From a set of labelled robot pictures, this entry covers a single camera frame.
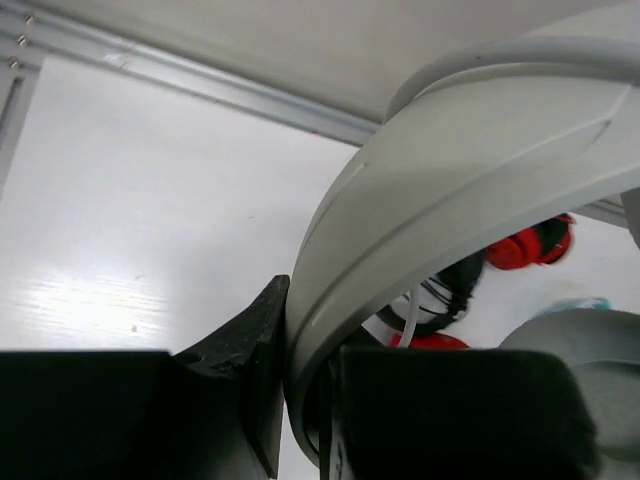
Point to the aluminium frame rail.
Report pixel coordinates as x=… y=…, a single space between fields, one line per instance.
x=327 y=66

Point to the black headset with cable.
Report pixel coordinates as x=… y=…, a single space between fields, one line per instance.
x=444 y=298

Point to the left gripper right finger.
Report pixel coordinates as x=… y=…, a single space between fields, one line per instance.
x=400 y=413

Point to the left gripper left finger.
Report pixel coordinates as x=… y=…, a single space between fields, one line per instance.
x=212 y=411

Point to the red white headphones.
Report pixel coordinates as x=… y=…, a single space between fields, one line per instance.
x=437 y=341

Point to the red black headphones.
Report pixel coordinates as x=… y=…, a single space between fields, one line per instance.
x=545 y=243

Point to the white grey headphones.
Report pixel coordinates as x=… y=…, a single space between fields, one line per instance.
x=475 y=146

